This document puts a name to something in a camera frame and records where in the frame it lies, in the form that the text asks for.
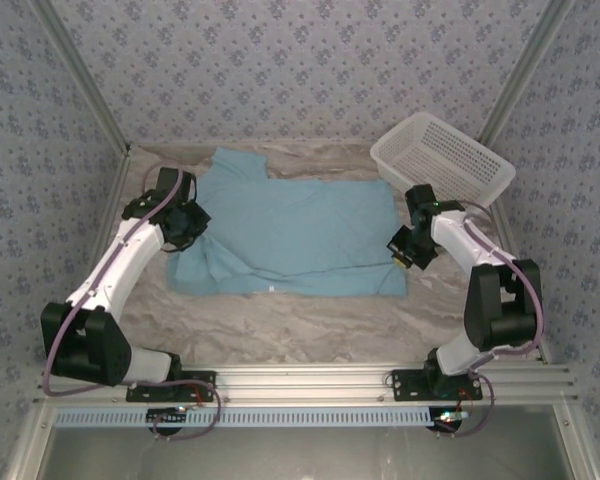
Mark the light blue t-shirt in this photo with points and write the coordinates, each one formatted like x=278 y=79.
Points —
x=300 y=235

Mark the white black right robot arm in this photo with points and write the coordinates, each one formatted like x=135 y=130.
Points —
x=480 y=250

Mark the white perforated plastic basket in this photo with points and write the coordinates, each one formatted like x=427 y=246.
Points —
x=445 y=160

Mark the small black circuit board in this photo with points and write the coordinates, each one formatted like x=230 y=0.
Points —
x=166 y=417
x=449 y=419

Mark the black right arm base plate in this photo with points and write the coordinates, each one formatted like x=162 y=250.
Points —
x=410 y=387

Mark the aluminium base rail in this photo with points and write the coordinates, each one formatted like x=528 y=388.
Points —
x=305 y=382

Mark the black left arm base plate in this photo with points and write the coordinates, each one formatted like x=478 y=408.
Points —
x=170 y=390

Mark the aluminium frame post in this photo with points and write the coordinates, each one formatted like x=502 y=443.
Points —
x=525 y=75
x=80 y=75

